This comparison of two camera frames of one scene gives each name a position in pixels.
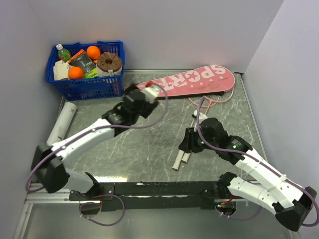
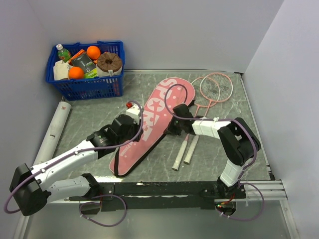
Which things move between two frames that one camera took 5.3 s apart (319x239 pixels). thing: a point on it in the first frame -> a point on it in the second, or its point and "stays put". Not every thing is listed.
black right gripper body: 198,145 -> 176,126
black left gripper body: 147,108 -> 133,132
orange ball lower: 76,72 stays put
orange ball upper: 93,52 stays put
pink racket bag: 214,79 -> 158,111
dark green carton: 81,59 stays put
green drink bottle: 63,54 stays put
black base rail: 134,196 stays put
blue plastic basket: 107,86 stays put
